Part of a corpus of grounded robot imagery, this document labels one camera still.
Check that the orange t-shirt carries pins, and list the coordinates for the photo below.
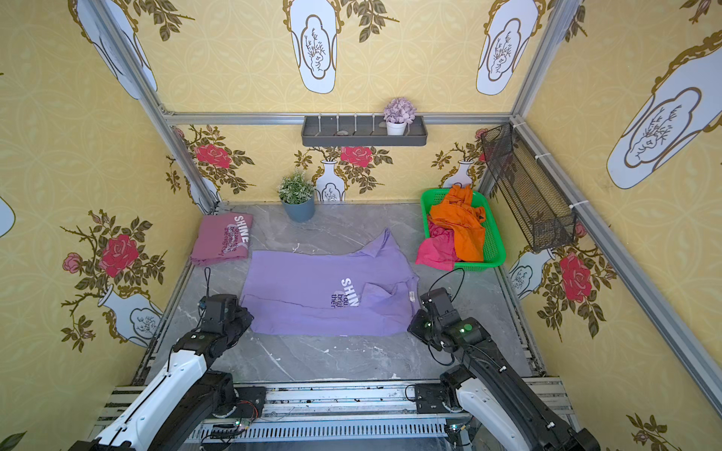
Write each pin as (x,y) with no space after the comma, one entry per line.
(457,213)

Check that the green plastic basket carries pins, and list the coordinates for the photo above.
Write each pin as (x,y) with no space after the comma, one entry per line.
(494,250)

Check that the black wire mesh basket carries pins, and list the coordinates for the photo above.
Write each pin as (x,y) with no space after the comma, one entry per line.
(536,203)

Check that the grey wall shelf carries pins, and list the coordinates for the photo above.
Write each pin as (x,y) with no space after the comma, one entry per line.
(359,130)

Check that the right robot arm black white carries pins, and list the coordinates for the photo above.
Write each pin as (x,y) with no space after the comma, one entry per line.
(482,382)

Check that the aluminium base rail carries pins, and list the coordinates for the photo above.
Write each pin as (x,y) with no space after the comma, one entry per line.
(286,412)

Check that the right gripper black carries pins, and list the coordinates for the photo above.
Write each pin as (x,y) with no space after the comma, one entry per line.
(417,325)

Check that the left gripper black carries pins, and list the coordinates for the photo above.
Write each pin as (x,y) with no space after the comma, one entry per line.
(243,318)

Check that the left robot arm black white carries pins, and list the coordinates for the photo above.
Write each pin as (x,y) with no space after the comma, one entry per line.
(187,391)

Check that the purple t-shirt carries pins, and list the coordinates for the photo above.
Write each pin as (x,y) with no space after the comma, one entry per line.
(370,292)

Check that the magenta t-shirt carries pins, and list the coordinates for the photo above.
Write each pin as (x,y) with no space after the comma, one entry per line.
(438,251)

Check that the purple flower white pot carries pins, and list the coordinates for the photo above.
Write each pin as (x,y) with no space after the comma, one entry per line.
(399,114)

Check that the green plant blue pot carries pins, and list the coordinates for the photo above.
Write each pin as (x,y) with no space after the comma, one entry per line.
(297,194)

